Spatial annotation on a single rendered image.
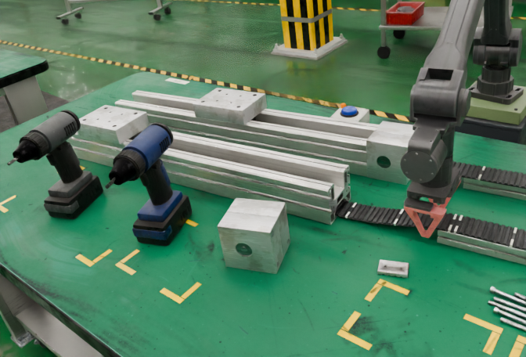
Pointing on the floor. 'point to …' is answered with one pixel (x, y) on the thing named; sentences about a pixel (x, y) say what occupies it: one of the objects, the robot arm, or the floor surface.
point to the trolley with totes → (417, 12)
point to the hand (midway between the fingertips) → (431, 221)
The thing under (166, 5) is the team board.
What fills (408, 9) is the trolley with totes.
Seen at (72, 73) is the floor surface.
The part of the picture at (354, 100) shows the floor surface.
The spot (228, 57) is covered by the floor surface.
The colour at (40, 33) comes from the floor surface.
